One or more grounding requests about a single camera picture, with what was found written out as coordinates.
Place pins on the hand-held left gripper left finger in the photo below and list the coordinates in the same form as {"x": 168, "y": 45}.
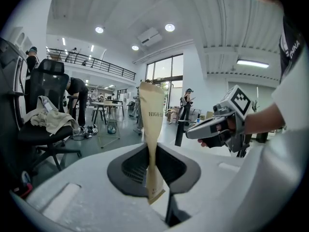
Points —
{"x": 91, "y": 197}

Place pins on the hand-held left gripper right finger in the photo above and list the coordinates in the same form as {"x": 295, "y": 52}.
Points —
{"x": 207, "y": 178}

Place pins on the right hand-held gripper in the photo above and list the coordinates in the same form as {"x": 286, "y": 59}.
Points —
{"x": 239, "y": 100}

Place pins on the beige rectangular block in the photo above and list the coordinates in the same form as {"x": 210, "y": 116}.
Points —
{"x": 152, "y": 120}

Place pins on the person's right forearm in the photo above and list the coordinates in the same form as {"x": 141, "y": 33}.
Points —
{"x": 265, "y": 120}

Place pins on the person's right hand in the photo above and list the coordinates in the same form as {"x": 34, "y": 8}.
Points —
{"x": 227, "y": 126}

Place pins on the cardboard box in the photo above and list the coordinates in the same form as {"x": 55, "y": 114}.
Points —
{"x": 172, "y": 115}

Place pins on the idle hand-held gripper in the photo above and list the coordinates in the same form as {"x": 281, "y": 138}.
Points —
{"x": 91, "y": 132}

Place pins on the large glass windows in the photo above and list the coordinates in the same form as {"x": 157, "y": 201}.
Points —
{"x": 166, "y": 69}

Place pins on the long tube ceiling light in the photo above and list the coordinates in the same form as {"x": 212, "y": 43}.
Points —
{"x": 252, "y": 63}

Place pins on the beige jacket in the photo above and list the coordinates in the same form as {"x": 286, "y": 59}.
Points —
{"x": 53, "y": 120}

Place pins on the person's black white t-shirt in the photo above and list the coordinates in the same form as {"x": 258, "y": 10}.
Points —
{"x": 292, "y": 100}

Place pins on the round ceiling light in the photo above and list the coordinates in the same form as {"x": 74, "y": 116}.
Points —
{"x": 99, "y": 29}
{"x": 169, "y": 27}
{"x": 135, "y": 47}

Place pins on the white ceiling air conditioner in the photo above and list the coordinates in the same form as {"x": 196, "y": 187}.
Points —
{"x": 149, "y": 37}

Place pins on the black balcony railing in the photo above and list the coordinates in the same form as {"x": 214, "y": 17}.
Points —
{"x": 96, "y": 64}

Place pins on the dark grey bin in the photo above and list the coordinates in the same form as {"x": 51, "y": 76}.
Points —
{"x": 9, "y": 105}

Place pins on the black office chair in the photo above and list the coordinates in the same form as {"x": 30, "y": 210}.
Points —
{"x": 46, "y": 81}

